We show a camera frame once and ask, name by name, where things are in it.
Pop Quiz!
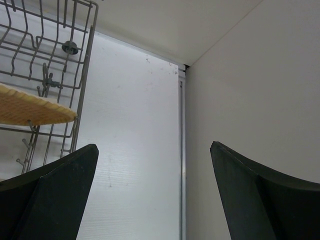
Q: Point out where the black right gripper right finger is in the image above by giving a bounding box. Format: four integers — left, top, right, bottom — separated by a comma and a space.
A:
210, 141, 320, 240

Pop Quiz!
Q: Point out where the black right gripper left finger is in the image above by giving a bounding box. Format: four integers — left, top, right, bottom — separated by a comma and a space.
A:
0, 144, 99, 240

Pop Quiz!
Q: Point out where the woven leaf-shaped tray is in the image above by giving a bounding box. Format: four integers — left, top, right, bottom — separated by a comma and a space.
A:
0, 84, 78, 126

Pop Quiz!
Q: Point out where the aluminium table edge rail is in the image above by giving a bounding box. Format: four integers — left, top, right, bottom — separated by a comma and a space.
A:
178, 64, 188, 240

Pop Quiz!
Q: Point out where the grey wire dish rack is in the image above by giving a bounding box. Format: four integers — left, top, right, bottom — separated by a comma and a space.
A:
0, 0, 99, 179

